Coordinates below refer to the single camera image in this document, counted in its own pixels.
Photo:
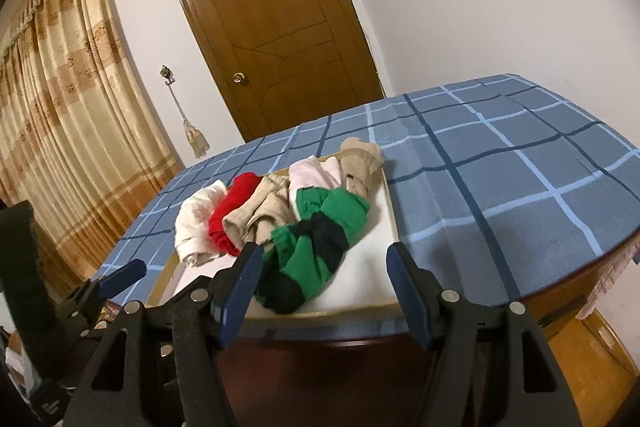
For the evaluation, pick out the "beige underwear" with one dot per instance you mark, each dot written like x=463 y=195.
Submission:
x=260 y=217

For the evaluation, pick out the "cream white underwear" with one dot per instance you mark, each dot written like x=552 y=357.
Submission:
x=192 y=222

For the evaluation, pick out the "red underwear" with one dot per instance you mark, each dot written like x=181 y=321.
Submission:
x=232 y=212

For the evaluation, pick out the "shallow tan tray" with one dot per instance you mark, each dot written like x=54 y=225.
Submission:
x=365 y=267

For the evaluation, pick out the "dark wooden desk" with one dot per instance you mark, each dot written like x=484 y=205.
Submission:
x=560 y=292

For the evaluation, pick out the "green black striped underwear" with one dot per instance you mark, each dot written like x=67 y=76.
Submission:
x=310 y=252

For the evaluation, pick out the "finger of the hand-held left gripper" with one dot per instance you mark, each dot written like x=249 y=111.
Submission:
x=122 y=276

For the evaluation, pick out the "beige patterned curtain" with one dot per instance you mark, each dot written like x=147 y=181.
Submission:
x=65 y=107

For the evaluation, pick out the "curtain tieback tassel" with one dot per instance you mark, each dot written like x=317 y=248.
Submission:
x=198 y=138

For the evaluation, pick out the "blue plaid tablecloth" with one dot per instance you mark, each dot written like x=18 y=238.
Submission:
x=500 y=157

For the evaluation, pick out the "brass door knob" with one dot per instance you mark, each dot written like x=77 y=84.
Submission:
x=239 y=78

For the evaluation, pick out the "tan sock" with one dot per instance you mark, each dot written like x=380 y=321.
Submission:
x=360 y=167

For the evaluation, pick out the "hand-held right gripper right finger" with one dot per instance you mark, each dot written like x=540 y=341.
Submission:
x=407 y=292

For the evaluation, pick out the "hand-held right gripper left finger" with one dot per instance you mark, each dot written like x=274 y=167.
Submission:
x=240 y=289

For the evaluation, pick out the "wooden door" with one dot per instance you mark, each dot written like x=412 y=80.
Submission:
x=275 y=7

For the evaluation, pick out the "pale pink underwear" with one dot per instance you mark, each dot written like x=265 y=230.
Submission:
x=312 y=174

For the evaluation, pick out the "metal wall hook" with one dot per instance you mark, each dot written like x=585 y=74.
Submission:
x=166 y=74

